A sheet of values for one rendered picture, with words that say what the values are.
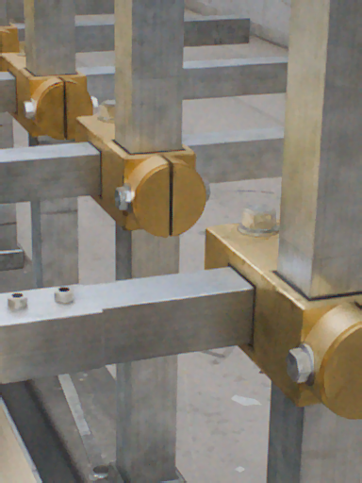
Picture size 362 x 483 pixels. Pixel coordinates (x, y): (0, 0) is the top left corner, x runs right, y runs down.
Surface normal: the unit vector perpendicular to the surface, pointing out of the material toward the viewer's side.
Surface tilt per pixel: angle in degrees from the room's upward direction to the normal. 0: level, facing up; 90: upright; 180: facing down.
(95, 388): 0
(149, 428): 90
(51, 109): 90
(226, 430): 0
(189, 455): 0
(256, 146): 90
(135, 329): 90
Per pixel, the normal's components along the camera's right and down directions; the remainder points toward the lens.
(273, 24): -0.93, 0.11
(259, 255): 0.02, -0.93
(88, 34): 0.36, 0.33
